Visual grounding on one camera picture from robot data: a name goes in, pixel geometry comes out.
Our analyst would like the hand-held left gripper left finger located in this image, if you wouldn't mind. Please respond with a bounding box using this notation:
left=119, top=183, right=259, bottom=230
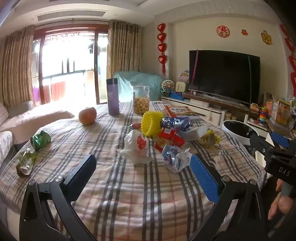
left=19, top=154, right=97, bottom=241

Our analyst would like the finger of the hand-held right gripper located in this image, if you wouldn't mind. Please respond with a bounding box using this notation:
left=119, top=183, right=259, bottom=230
left=270, top=132, right=290, bottom=149
left=249, top=134, right=275, bottom=160

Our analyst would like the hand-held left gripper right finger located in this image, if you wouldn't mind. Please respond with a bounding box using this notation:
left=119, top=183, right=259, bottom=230
left=188, top=153, right=270, bottom=241

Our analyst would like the white trash bin black liner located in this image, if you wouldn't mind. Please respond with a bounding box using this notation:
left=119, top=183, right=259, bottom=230
left=221, top=120, right=259, bottom=145

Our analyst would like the white blue wrapper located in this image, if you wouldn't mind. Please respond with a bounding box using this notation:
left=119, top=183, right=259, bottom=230
left=161, top=144, right=193, bottom=174

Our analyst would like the yellow green wrapper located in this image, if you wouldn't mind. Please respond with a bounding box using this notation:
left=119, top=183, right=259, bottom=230
left=200, top=130, right=221, bottom=149

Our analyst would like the grey cardboard box red print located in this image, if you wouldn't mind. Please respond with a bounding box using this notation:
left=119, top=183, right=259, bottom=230
left=183, top=125, right=208, bottom=142

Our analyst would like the red snack packet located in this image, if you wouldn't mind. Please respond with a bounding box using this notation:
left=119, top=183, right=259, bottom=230
left=154, top=128, right=185, bottom=152

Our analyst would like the blue foil snack bag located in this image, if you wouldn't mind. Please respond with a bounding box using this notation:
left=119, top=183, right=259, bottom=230
left=161, top=116, right=193, bottom=135

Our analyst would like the white plastic bag red print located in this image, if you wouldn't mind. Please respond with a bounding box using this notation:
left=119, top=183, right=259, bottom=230
left=117, top=129, right=153, bottom=165

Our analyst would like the yellow spiky plastic toy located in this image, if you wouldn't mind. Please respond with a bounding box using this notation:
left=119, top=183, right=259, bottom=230
left=141, top=111, right=164, bottom=137

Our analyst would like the person's right hand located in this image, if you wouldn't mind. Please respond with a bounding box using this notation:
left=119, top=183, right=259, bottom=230
left=268, top=179, right=296, bottom=220

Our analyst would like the white side cabinet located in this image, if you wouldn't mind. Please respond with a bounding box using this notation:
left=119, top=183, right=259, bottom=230
left=245, top=113, right=271, bottom=133

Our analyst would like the yellow orange printed box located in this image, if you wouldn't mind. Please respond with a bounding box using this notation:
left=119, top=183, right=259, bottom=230
left=270, top=100, right=292, bottom=126

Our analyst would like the rainbow stacking rings toy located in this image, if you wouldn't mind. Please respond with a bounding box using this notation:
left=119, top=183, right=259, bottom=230
left=258, top=106, right=268, bottom=126

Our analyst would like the brown wooden TV riser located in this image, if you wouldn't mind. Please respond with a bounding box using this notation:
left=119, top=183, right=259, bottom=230
left=181, top=92, right=255, bottom=112

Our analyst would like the crumpled green snack bag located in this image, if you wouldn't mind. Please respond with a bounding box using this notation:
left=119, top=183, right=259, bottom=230
left=31, top=130, right=52, bottom=151

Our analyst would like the crushed green pouch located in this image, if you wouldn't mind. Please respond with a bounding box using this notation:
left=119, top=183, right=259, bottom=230
left=16, top=148, right=37, bottom=177

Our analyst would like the red apple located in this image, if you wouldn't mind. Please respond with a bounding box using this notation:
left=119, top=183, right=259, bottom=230
left=79, top=107, right=97, bottom=126

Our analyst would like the white TV cabinet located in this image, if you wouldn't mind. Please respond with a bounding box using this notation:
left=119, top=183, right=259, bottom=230
left=161, top=96, right=250, bottom=127

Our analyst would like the thin green rod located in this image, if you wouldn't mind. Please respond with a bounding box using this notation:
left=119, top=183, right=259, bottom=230
left=247, top=54, right=252, bottom=105

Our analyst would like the pink covered sofa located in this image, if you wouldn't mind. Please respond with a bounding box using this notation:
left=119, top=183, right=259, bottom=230
left=0, top=101, right=75, bottom=163

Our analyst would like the red heart hanging decoration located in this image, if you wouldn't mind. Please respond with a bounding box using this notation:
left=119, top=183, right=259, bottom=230
left=157, top=23, right=168, bottom=77
left=280, top=23, right=296, bottom=98

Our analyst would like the black television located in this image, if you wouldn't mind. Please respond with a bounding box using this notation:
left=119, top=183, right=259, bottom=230
left=188, top=50, right=261, bottom=107

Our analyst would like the purple drinking bottle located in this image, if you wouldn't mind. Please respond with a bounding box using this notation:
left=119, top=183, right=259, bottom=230
left=106, top=78, right=120, bottom=116

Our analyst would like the clear cookie jar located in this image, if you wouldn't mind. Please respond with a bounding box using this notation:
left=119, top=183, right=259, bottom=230
left=132, top=85, right=150, bottom=115

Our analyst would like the ferris wheel toy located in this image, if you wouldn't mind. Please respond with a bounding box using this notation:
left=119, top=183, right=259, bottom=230
left=160, top=80, right=174, bottom=96

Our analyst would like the thin pink rod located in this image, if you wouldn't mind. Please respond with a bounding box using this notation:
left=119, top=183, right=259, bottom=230
left=191, top=50, right=199, bottom=90

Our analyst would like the armchair under teal cover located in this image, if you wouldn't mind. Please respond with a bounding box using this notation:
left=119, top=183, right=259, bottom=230
left=113, top=71, right=163, bottom=102

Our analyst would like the brown sliding glass door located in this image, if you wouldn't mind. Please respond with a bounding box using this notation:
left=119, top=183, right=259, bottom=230
left=33, top=23, right=109, bottom=106

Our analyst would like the beige patterned curtain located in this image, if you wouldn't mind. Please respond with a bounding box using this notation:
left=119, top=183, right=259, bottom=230
left=0, top=25, right=35, bottom=108
left=107, top=20, right=141, bottom=73

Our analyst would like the ceiling air vent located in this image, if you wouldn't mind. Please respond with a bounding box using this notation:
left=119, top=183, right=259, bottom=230
left=37, top=10, right=105, bottom=22

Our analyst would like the cartoon figures wall sticker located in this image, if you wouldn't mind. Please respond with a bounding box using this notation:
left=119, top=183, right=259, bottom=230
left=261, top=30, right=273, bottom=45

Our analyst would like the round red wall sticker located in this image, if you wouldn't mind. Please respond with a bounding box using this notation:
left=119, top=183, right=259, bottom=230
left=216, top=25, right=230, bottom=38

